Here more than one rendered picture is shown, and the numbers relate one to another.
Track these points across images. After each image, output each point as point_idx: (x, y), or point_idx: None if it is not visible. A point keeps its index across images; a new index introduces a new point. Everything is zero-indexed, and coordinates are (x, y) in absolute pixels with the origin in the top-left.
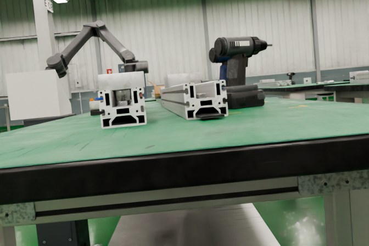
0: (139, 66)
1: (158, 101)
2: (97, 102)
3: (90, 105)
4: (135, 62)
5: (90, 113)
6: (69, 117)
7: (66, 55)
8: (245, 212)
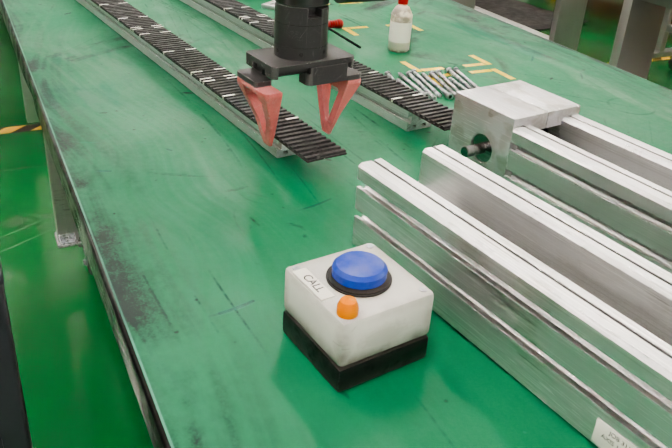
0: None
1: (200, 10)
2: (382, 322)
3: (348, 344)
4: None
5: (194, 275)
6: (172, 390)
7: None
8: None
